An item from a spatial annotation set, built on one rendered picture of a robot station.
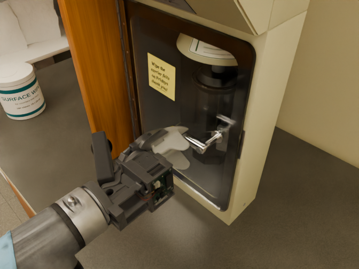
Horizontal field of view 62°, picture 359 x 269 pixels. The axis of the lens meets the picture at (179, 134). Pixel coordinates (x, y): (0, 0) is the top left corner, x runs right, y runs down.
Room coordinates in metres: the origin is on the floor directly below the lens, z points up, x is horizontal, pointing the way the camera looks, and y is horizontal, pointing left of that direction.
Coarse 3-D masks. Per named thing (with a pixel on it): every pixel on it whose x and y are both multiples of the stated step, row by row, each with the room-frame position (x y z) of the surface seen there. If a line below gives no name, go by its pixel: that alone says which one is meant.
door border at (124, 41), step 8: (120, 0) 0.59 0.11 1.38; (120, 8) 0.59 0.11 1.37; (120, 16) 0.59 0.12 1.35; (120, 24) 0.59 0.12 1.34; (120, 40) 0.59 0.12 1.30; (128, 40) 0.58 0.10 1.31; (128, 48) 0.58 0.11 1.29; (128, 56) 0.58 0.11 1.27; (128, 64) 0.59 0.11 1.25; (128, 72) 0.59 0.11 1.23; (128, 80) 0.59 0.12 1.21; (128, 88) 0.59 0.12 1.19; (136, 112) 0.58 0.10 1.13; (136, 120) 0.58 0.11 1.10; (136, 128) 0.59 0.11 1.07; (136, 136) 0.59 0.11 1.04
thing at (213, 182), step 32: (128, 0) 0.57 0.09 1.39; (128, 32) 0.58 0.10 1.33; (160, 32) 0.51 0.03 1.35; (192, 32) 0.46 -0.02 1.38; (192, 64) 0.46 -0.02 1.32; (224, 64) 0.41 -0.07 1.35; (160, 96) 0.52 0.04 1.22; (192, 96) 0.46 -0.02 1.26; (224, 96) 0.41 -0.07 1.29; (192, 128) 0.45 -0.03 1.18; (224, 128) 0.40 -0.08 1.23; (192, 160) 0.45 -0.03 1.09; (224, 160) 0.39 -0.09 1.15; (224, 192) 0.39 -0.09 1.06
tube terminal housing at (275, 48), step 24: (144, 0) 0.56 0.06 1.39; (288, 0) 0.41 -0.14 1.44; (216, 24) 0.44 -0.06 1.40; (288, 24) 0.42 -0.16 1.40; (264, 48) 0.38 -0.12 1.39; (288, 48) 0.44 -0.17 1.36; (264, 72) 0.39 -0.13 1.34; (288, 72) 0.46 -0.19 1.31; (264, 96) 0.41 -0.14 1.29; (264, 120) 0.42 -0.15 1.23; (264, 144) 0.44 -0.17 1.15; (240, 168) 0.38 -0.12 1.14; (192, 192) 0.46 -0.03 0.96; (240, 192) 0.40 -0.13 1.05
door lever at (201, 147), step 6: (186, 132) 0.41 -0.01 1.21; (216, 132) 0.41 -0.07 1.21; (186, 138) 0.40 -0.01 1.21; (192, 138) 0.40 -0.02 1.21; (210, 138) 0.40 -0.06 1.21; (216, 138) 0.40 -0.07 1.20; (222, 138) 0.40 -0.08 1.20; (192, 144) 0.39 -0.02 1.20; (198, 144) 0.38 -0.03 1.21; (204, 144) 0.38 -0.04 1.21; (210, 144) 0.39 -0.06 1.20; (198, 150) 0.37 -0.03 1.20; (204, 150) 0.37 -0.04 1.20
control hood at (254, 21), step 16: (192, 0) 0.39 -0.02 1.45; (208, 0) 0.36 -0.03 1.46; (224, 0) 0.34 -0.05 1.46; (240, 0) 0.33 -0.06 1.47; (256, 0) 0.35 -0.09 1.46; (272, 0) 0.38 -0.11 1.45; (208, 16) 0.41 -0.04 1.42; (224, 16) 0.37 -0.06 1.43; (240, 16) 0.35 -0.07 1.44; (256, 16) 0.36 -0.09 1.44; (256, 32) 0.36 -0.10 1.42
